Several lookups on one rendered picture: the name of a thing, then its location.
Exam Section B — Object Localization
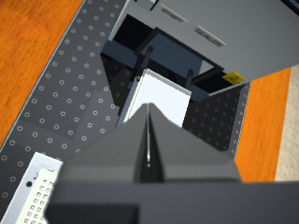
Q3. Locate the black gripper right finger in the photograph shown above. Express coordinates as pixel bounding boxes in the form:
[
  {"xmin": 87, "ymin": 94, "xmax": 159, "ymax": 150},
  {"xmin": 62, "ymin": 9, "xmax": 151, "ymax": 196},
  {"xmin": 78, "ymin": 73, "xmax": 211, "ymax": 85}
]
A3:
[{"xmin": 149, "ymin": 103, "xmax": 243, "ymax": 183}]

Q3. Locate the dark grey perforated base plate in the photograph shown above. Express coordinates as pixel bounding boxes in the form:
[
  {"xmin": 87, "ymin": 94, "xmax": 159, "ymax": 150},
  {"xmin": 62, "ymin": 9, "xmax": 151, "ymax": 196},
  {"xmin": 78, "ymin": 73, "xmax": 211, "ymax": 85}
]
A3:
[{"xmin": 0, "ymin": 0, "xmax": 252, "ymax": 223}]

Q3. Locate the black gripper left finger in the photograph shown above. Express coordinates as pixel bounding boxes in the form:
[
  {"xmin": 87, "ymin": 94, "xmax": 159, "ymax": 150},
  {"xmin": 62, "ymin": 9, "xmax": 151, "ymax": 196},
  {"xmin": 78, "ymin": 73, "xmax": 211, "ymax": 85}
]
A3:
[{"xmin": 53, "ymin": 103, "xmax": 149, "ymax": 186}]

